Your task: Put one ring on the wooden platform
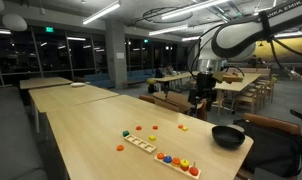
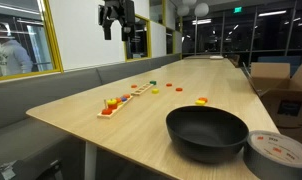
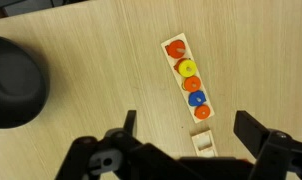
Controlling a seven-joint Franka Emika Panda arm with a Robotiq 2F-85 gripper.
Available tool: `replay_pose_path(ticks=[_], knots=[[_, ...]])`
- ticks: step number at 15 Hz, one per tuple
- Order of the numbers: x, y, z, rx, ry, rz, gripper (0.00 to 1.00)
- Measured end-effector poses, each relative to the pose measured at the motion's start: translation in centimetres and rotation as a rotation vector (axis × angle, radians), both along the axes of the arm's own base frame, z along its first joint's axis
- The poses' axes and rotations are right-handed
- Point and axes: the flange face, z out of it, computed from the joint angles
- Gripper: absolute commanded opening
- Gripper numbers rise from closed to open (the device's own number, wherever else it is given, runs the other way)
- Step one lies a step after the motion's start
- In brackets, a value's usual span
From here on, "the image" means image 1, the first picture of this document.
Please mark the green exit sign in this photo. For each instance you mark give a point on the green exit sign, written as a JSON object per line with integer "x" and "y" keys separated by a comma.
{"x": 49, "y": 29}
{"x": 146, "y": 41}

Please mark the cardboard box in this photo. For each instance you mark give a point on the cardboard box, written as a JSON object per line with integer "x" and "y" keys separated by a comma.
{"x": 172, "y": 100}

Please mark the blue sofa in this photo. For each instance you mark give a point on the blue sofa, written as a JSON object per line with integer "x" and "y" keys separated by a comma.
{"x": 141, "y": 74}
{"x": 99, "y": 80}

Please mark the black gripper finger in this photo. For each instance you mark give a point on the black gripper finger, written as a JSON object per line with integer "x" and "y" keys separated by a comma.
{"x": 193, "y": 96}
{"x": 208, "y": 105}

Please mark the wooden slotted tray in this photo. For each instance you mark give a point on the wooden slotted tray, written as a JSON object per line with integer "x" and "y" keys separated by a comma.
{"x": 139, "y": 142}

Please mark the ceiling light strip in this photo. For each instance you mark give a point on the ceiling light strip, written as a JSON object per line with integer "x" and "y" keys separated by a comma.
{"x": 0, "y": 31}
{"x": 167, "y": 30}
{"x": 190, "y": 38}
{"x": 76, "y": 38}
{"x": 194, "y": 8}
{"x": 101, "y": 12}

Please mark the green block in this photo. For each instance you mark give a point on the green block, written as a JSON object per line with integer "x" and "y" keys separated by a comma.
{"x": 125, "y": 133}

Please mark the red flat block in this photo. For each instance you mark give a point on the red flat block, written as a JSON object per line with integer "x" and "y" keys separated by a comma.
{"x": 138, "y": 128}

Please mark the wooden peg platform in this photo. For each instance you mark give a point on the wooden peg platform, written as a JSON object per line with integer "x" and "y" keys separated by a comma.
{"x": 177, "y": 169}

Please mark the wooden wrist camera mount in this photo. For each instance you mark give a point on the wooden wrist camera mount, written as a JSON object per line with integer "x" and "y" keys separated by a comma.
{"x": 231, "y": 78}

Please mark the white plate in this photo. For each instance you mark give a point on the white plate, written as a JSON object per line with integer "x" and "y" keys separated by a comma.
{"x": 77, "y": 84}

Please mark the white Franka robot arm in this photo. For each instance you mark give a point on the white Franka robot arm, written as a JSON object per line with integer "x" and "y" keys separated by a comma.
{"x": 244, "y": 31}

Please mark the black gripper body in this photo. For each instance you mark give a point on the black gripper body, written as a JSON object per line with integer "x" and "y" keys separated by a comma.
{"x": 206, "y": 83}

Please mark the brown leather chair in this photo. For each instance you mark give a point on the brown leather chair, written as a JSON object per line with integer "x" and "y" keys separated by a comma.
{"x": 271, "y": 123}

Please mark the yellow block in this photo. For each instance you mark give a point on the yellow block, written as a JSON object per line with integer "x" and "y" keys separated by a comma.
{"x": 152, "y": 137}
{"x": 185, "y": 128}

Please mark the wooden chair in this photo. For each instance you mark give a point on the wooden chair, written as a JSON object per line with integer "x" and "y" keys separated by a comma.
{"x": 269, "y": 87}
{"x": 246, "y": 100}

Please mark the long wooden table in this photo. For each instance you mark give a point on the long wooden table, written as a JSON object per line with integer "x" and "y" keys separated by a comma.
{"x": 172, "y": 77}
{"x": 237, "y": 85}

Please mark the black bowl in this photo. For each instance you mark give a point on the black bowl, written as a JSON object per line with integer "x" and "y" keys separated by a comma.
{"x": 228, "y": 136}

